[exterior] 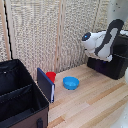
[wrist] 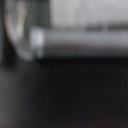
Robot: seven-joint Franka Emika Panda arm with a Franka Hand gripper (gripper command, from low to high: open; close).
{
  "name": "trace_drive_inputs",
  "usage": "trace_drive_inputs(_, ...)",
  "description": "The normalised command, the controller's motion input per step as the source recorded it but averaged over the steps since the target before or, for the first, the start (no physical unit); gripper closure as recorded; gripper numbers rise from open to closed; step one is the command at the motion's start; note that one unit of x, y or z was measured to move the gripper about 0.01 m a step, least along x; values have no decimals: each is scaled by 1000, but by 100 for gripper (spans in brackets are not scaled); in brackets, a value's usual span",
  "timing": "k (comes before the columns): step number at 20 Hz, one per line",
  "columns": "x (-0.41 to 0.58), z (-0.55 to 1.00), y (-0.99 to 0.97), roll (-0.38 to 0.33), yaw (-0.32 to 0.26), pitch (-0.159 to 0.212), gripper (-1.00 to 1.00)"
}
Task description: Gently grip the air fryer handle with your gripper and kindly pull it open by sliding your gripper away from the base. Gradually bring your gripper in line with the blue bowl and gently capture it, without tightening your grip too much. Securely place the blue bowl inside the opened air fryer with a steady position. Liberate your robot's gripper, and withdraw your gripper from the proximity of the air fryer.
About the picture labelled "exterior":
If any black air fryer body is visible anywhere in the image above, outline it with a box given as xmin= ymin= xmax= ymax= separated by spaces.
xmin=87 ymin=31 xmax=128 ymax=81

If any beige woven screen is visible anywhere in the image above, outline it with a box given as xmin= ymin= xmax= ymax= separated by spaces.
xmin=0 ymin=0 xmax=114 ymax=81

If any blue plastic bowl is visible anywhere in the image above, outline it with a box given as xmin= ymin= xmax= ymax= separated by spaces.
xmin=62 ymin=76 xmax=81 ymax=91

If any black fabric storage box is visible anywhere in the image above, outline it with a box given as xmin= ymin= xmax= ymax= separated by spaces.
xmin=0 ymin=58 xmax=50 ymax=128

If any dark blue binder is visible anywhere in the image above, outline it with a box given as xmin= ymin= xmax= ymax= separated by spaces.
xmin=36 ymin=67 xmax=56 ymax=104

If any red plastic cup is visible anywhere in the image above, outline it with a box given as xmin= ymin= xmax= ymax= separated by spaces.
xmin=45 ymin=71 xmax=57 ymax=84

